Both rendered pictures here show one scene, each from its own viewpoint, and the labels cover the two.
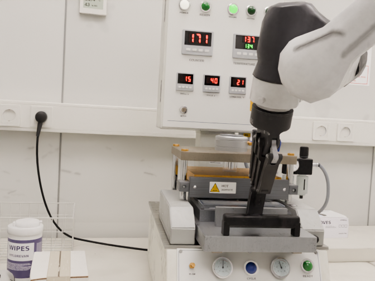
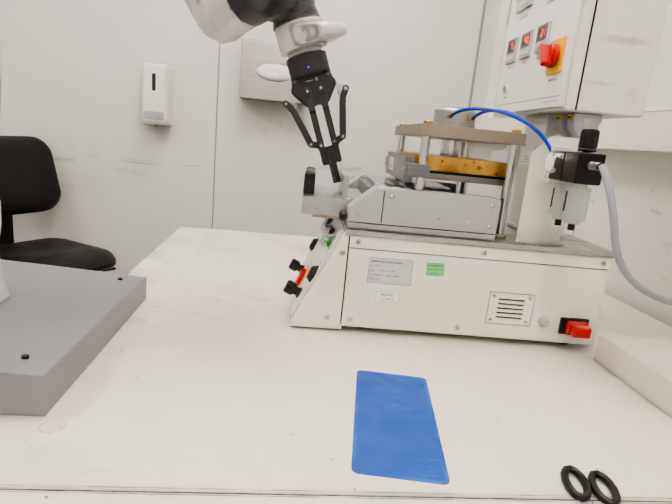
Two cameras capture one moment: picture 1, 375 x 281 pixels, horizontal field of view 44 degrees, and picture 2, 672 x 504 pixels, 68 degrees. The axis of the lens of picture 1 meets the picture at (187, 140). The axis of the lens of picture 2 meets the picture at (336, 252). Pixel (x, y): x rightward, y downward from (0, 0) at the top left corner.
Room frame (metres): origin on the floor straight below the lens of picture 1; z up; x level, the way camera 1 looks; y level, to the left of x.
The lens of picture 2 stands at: (1.02, -1.11, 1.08)
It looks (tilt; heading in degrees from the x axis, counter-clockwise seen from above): 13 degrees down; 96
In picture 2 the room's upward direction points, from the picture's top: 6 degrees clockwise
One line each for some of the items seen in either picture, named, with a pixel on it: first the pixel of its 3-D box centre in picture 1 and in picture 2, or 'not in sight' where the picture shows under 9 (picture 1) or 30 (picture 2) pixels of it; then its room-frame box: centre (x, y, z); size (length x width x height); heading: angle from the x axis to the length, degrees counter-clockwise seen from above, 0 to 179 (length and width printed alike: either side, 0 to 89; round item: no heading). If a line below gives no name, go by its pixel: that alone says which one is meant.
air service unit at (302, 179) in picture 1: (294, 172); (568, 178); (1.28, -0.31, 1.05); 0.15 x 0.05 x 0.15; 99
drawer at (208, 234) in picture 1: (241, 218); (379, 195); (1.00, -0.13, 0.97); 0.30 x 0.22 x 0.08; 9
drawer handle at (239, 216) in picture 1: (261, 224); (310, 179); (0.86, -0.15, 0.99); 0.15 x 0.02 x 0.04; 99
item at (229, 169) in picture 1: (232, 168); (450, 152); (1.12, -0.12, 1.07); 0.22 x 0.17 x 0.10; 99
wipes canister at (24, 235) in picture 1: (24, 249); not in sight; (1.16, 0.40, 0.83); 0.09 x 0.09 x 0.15
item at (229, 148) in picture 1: (234, 160); (470, 144); (1.16, -0.12, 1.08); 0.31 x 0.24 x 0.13; 99
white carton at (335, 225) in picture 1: (310, 223); not in sight; (1.61, -0.45, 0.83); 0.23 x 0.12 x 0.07; 106
